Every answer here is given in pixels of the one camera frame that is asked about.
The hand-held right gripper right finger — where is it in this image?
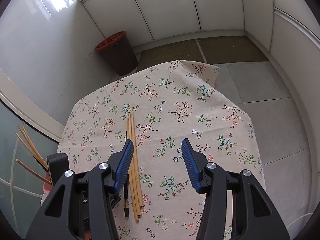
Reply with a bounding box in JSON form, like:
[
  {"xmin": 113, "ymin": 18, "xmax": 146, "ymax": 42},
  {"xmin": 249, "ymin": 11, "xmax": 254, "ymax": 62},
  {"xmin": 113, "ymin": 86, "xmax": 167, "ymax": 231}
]
[{"xmin": 181, "ymin": 139, "xmax": 290, "ymax": 240}]

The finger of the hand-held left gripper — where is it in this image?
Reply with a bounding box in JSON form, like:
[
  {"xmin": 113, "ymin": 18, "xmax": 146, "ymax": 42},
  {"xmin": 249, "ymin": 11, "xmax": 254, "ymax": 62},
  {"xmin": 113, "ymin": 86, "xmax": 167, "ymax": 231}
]
[{"xmin": 47, "ymin": 153, "xmax": 70, "ymax": 188}]

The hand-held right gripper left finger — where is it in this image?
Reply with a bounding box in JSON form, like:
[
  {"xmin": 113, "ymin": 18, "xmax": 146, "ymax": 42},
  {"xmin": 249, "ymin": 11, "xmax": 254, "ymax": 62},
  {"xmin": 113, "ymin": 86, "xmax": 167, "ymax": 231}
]
[{"xmin": 25, "ymin": 140, "xmax": 134, "ymax": 240}]

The bamboo chopstick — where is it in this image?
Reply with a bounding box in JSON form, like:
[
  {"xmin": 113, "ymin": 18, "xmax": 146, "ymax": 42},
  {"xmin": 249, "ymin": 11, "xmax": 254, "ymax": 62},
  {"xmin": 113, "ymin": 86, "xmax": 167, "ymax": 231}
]
[
  {"xmin": 130, "ymin": 106, "xmax": 145, "ymax": 207},
  {"xmin": 16, "ymin": 159, "xmax": 52, "ymax": 183},
  {"xmin": 17, "ymin": 126, "xmax": 49, "ymax": 170},
  {"xmin": 15, "ymin": 132, "xmax": 49, "ymax": 174},
  {"xmin": 128, "ymin": 116, "xmax": 142, "ymax": 215},
  {"xmin": 126, "ymin": 118, "xmax": 139, "ymax": 222},
  {"xmin": 22, "ymin": 125, "xmax": 48, "ymax": 167}
]

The pink perforated plastic basket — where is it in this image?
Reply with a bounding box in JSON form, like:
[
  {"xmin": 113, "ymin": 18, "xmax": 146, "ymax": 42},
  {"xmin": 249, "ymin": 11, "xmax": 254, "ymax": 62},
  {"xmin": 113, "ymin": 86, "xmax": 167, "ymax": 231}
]
[{"xmin": 42, "ymin": 177, "xmax": 54, "ymax": 197}]

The dark brown chopstick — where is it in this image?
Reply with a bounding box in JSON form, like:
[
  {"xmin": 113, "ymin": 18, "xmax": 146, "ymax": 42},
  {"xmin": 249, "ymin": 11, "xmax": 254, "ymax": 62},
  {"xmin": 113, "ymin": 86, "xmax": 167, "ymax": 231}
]
[{"xmin": 124, "ymin": 131, "xmax": 130, "ymax": 217}]

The floral tablecloth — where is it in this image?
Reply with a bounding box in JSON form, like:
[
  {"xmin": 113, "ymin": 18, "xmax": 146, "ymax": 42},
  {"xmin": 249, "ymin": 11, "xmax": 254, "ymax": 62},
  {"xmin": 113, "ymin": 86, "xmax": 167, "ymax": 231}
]
[{"xmin": 40, "ymin": 59, "xmax": 263, "ymax": 240}]

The brown trash bin red liner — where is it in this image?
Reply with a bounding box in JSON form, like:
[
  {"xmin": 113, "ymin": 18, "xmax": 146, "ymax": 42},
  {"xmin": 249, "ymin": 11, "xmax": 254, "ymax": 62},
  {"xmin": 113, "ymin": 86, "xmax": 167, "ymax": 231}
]
[{"xmin": 95, "ymin": 31, "xmax": 139, "ymax": 77}]

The dark green floor mat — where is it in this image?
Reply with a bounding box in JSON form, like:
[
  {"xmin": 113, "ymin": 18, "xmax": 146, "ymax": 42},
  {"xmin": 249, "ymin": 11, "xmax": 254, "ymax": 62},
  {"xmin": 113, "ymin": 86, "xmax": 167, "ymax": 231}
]
[
  {"xmin": 139, "ymin": 39, "xmax": 208, "ymax": 71},
  {"xmin": 196, "ymin": 35, "xmax": 268, "ymax": 65}
]

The white kitchen cabinet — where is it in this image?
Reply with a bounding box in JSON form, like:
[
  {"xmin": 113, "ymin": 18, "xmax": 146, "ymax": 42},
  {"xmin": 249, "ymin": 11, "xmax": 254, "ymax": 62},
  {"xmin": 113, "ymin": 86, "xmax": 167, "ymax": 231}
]
[{"xmin": 80, "ymin": 0, "xmax": 320, "ymax": 63}]

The white cable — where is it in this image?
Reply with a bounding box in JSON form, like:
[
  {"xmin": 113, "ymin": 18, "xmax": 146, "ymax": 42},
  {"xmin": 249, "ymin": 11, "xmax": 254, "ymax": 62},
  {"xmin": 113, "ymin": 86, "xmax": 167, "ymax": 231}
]
[{"xmin": 284, "ymin": 212, "xmax": 313, "ymax": 232}]

